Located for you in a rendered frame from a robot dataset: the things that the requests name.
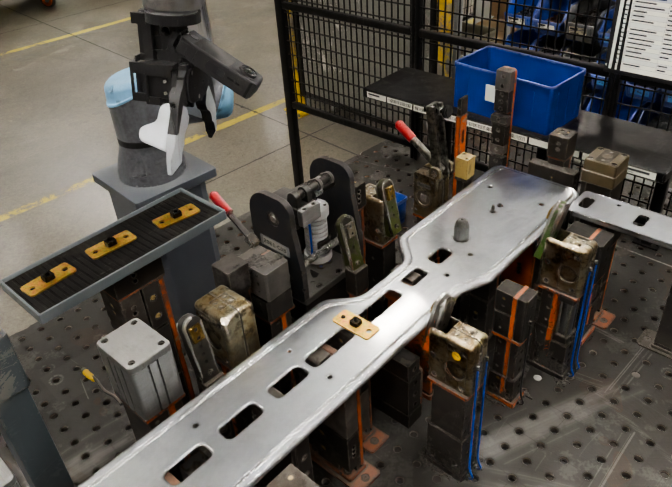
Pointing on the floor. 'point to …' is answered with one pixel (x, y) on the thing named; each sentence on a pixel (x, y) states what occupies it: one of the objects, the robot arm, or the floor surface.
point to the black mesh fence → (436, 60)
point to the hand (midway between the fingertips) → (197, 156)
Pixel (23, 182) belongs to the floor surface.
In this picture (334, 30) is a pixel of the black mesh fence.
